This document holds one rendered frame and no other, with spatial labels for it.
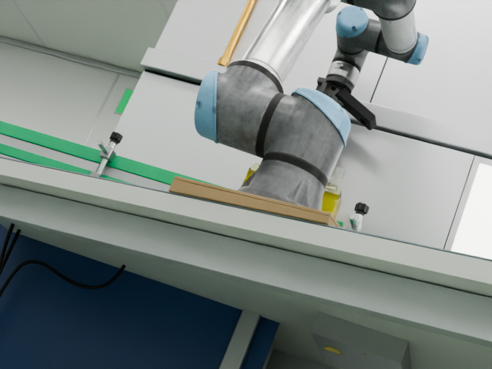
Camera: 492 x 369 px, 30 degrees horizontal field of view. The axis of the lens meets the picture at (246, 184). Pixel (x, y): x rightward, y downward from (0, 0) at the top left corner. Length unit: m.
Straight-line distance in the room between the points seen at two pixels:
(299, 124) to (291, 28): 0.24
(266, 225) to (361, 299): 0.18
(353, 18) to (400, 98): 0.32
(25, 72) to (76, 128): 0.63
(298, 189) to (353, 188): 0.82
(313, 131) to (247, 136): 0.11
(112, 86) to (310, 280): 4.97
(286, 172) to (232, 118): 0.14
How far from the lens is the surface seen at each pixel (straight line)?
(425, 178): 2.28
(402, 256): 1.29
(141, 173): 2.11
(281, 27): 1.68
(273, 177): 1.46
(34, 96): 6.44
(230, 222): 1.41
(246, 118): 1.53
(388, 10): 1.85
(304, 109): 1.52
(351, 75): 2.26
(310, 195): 1.47
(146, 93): 2.56
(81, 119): 6.21
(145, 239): 1.53
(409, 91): 2.43
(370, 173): 2.29
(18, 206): 1.72
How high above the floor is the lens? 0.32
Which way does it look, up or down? 19 degrees up
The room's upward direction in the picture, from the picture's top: 23 degrees clockwise
